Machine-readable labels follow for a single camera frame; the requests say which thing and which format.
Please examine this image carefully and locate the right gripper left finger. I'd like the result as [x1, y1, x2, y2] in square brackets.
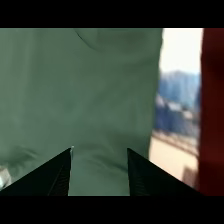
[0, 146, 73, 197]

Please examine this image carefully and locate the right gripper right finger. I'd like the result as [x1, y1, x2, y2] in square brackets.
[126, 147, 205, 197]

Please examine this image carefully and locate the dark green garment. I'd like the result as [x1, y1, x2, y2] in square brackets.
[0, 28, 165, 197]

